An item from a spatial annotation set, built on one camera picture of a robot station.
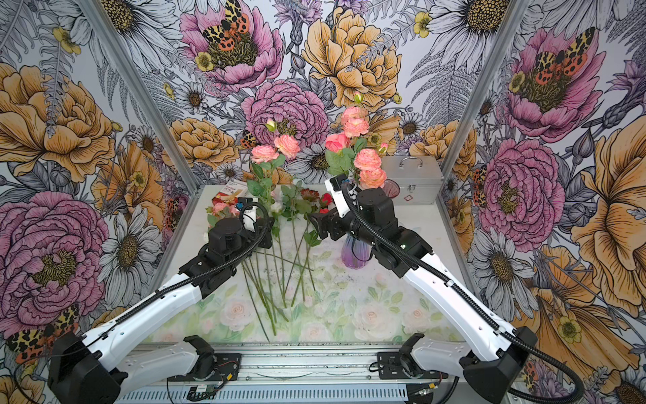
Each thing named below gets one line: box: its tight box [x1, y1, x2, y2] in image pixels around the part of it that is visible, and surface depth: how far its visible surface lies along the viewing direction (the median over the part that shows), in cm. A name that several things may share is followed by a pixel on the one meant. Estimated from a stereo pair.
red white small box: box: [211, 178, 249, 206], surface depth 117 cm
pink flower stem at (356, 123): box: [341, 90, 371, 152], surface depth 73 cm
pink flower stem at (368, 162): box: [353, 148, 388, 190], surface depth 72 cm
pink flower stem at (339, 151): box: [323, 132, 367, 176], surface depth 77 cm
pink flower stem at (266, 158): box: [247, 118, 302, 244], surface depth 71 cm
